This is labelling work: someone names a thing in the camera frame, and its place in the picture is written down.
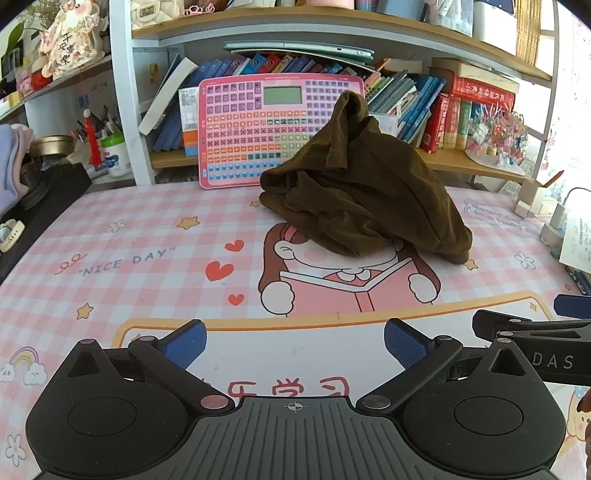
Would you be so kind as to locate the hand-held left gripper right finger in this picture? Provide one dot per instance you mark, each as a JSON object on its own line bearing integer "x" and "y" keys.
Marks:
{"x": 406, "y": 344}

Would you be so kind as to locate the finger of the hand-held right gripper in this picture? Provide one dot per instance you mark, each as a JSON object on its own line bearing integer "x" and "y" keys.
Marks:
{"x": 489, "y": 323}
{"x": 572, "y": 306}

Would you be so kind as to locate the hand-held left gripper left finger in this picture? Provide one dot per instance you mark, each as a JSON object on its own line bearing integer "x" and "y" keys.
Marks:
{"x": 184, "y": 344}

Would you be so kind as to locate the brown garment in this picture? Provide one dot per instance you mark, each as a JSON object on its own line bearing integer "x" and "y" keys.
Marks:
{"x": 360, "y": 184}

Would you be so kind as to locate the stack of flat books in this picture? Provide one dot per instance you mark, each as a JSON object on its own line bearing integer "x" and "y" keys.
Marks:
{"x": 579, "y": 279}

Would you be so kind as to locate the white paper sheet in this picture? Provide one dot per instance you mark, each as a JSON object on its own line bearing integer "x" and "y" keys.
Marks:
{"x": 579, "y": 235}

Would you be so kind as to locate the pink checked cartoon desk mat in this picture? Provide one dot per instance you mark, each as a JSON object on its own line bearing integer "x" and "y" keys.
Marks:
{"x": 138, "y": 277}

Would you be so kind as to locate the wooden stand with pencil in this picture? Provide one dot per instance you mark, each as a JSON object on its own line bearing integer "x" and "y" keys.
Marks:
{"x": 531, "y": 198}

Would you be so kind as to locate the colourful figurine display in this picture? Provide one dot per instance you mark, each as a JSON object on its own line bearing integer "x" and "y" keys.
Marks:
{"x": 494, "y": 131}

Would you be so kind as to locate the white canister with green lid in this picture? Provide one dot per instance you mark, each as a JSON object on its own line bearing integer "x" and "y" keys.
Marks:
{"x": 115, "y": 159}

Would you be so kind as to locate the black case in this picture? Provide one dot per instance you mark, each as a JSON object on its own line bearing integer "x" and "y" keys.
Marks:
{"x": 51, "y": 189}

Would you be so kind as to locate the pink learning keyboard toy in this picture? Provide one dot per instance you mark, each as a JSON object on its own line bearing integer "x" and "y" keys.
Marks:
{"x": 240, "y": 138}

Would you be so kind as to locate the red tassel charm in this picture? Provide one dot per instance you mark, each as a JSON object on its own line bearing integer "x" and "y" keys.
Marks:
{"x": 94, "y": 147}

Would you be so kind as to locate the white and orange box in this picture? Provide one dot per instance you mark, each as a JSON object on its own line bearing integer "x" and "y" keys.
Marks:
{"x": 189, "y": 124}

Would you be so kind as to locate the thick red dictionary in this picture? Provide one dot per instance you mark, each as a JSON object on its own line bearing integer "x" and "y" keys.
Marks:
{"x": 480, "y": 94}

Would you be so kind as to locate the pens in holder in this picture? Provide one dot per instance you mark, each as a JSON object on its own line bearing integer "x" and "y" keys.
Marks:
{"x": 108, "y": 127}

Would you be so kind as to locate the row of books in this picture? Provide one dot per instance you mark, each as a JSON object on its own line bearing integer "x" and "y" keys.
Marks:
{"x": 415, "y": 101}

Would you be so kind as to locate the gold round tin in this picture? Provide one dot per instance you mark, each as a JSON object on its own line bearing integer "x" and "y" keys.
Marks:
{"x": 51, "y": 145}

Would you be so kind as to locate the white leaning book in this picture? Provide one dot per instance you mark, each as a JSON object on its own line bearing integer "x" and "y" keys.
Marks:
{"x": 166, "y": 97}

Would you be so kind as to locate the lilac cloth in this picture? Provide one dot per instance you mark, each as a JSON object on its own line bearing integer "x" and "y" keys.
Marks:
{"x": 9, "y": 166}

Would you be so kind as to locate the white and wooden bookshelf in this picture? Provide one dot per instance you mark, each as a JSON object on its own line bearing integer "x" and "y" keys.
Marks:
{"x": 127, "y": 92}

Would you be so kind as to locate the stack of gold frames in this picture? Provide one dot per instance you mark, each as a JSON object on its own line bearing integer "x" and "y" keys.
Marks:
{"x": 533, "y": 32}

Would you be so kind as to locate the white storage box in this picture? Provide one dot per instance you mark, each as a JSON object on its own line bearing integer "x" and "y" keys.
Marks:
{"x": 494, "y": 25}

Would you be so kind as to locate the pink plush doll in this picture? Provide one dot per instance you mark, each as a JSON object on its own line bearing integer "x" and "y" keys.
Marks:
{"x": 69, "y": 41}

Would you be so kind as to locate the cream bag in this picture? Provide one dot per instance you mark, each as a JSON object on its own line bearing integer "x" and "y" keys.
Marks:
{"x": 154, "y": 14}

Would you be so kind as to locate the pink pot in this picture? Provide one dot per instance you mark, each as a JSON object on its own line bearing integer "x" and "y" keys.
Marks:
{"x": 330, "y": 2}

